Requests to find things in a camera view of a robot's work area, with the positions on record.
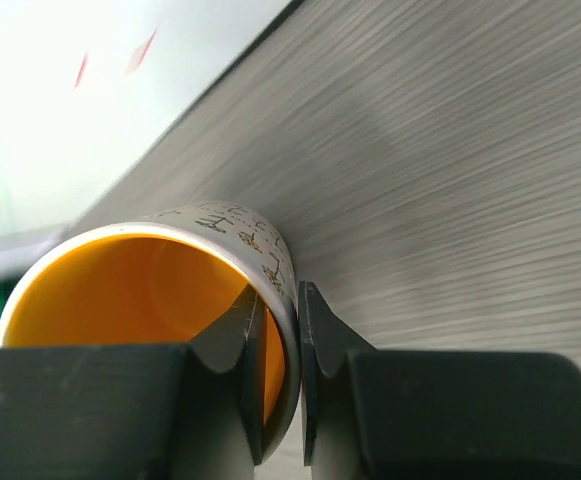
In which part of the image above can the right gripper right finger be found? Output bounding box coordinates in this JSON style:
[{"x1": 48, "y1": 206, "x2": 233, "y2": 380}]
[{"x1": 298, "y1": 282, "x2": 581, "y2": 479}]

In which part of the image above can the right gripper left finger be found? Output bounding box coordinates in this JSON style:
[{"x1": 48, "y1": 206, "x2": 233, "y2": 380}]
[{"x1": 0, "y1": 287, "x2": 265, "y2": 479}]

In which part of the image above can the white mug orange inside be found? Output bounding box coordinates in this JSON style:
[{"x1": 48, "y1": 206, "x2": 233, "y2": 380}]
[{"x1": 0, "y1": 200, "x2": 300, "y2": 456}]

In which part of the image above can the whiteboard with red writing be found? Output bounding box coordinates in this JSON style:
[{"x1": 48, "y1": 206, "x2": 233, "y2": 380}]
[{"x1": 0, "y1": 1, "x2": 284, "y2": 236}]

